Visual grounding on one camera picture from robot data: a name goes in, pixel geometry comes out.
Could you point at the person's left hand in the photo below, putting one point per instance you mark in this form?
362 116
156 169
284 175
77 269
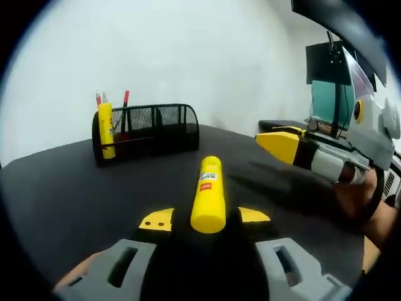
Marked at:
78 271

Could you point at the red capped black marker pen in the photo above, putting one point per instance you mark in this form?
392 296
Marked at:
126 97

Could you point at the large black wall screen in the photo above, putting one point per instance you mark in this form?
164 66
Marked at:
344 19

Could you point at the person's right hand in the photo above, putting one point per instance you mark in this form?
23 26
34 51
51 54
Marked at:
354 197

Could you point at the white ribbed appliance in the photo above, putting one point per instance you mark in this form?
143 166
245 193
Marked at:
390 183

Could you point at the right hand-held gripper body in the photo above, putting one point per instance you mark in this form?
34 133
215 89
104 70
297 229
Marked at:
372 135

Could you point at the yellow glue stick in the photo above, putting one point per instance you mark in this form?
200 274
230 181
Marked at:
105 119
208 200

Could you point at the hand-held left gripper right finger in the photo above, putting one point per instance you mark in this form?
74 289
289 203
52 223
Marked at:
307 282

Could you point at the black mesh holder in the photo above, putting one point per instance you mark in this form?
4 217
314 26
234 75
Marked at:
175 138

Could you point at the teal lit screen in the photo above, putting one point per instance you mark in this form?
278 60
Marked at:
324 100

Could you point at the clear white pen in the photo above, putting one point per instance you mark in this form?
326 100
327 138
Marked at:
104 98

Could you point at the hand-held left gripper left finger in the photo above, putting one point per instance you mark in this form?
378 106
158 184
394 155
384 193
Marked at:
94 279

